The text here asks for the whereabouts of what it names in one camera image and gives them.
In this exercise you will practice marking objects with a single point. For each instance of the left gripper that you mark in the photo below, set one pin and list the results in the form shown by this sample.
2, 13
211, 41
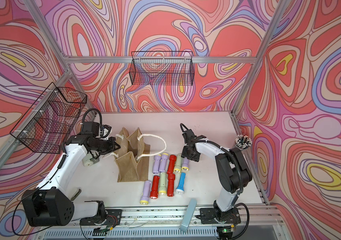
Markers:
112, 142

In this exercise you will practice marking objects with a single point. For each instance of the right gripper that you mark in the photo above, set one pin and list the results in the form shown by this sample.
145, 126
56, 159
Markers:
185, 154

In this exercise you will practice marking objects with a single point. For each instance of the purple flashlight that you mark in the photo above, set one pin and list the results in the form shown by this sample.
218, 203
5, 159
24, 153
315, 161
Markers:
185, 165
146, 193
163, 162
156, 165

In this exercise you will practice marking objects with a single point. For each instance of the burlap tote bag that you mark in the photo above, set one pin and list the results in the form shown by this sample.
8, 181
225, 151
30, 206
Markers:
133, 156

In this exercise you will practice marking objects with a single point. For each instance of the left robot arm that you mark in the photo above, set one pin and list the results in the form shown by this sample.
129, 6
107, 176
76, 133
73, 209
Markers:
50, 203

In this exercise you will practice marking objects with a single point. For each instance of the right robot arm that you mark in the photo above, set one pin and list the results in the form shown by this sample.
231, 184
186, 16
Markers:
233, 173

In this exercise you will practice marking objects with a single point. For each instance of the red flashlight top row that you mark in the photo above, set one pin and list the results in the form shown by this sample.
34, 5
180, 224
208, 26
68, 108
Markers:
172, 160

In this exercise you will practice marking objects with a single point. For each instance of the green flashlight top row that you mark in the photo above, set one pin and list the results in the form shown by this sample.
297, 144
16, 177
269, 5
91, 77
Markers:
178, 164

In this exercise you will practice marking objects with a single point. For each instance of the green flashlight row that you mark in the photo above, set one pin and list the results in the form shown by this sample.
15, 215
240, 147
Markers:
178, 164
162, 183

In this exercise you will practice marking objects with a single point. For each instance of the small green white device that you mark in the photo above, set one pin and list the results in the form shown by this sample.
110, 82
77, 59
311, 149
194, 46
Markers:
90, 159

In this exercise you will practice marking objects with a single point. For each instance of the red flashlight bottom middle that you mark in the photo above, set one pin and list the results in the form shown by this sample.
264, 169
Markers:
170, 189

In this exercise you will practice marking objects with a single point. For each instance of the blue flashlight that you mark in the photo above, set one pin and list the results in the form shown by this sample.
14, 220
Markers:
180, 186

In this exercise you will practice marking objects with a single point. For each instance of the green flashlight bottom row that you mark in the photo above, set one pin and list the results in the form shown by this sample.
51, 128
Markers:
162, 183

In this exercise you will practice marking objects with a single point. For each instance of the cup of pens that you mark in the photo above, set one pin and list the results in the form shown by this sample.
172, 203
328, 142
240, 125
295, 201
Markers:
243, 142

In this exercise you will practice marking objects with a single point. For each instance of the red flashlight bottom left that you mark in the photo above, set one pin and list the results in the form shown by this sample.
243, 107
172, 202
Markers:
155, 187

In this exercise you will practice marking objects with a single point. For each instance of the grey blue bar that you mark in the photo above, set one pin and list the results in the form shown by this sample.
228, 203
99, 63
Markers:
188, 215

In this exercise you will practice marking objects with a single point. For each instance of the left wire basket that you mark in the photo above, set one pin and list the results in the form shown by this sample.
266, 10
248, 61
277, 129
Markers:
48, 125

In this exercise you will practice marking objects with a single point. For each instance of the wire basket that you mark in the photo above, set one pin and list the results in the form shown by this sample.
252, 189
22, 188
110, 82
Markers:
162, 68
48, 125

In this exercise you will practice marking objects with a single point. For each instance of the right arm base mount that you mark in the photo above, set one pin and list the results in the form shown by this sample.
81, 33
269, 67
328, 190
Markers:
216, 216

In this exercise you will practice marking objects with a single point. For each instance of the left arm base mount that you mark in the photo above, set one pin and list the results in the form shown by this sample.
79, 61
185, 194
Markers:
110, 217

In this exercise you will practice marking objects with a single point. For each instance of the back wire basket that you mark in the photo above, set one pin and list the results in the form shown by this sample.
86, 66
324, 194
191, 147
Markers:
162, 68

